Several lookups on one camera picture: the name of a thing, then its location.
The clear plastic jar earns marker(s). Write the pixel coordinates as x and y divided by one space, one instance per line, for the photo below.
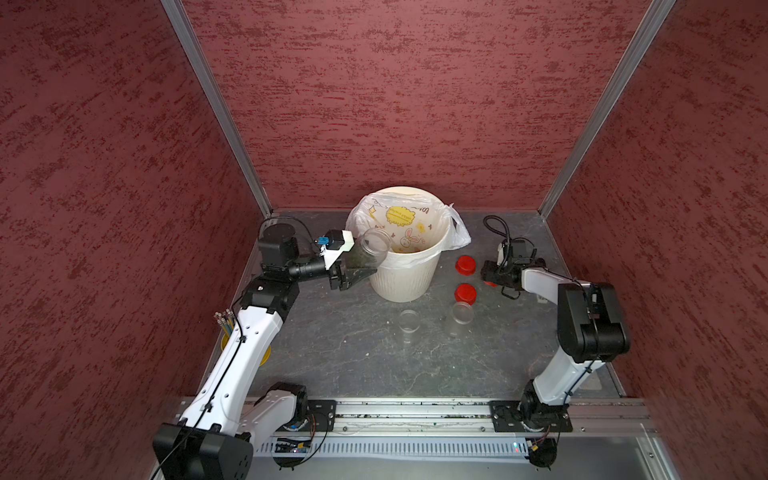
460 319
409 323

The dark tea leaves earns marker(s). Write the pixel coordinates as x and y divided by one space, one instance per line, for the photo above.
360 257

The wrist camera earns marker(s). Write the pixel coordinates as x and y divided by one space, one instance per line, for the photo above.
333 244
502 254

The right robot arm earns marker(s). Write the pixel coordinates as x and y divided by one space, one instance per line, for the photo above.
590 331

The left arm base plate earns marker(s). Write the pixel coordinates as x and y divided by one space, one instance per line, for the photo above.
320 417

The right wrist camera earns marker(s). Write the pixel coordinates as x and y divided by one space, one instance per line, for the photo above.
502 254

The white printed bin liner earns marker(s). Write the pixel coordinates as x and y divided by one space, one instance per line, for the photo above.
418 224

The yellow pencil cup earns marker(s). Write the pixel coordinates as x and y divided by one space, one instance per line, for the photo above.
225 339

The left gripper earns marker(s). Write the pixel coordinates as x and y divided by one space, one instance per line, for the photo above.
348 277

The aluminium mounting rail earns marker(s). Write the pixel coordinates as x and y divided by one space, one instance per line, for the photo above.
623 417

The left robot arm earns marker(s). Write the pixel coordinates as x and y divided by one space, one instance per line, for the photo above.
214 438

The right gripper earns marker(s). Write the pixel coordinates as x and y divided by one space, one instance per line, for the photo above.
488 273

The cream plastic waste bin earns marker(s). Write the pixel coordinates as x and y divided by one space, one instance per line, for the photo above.
404 285

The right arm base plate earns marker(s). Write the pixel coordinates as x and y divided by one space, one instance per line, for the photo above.
509 417

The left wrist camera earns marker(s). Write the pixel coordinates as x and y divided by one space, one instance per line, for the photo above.
333 244

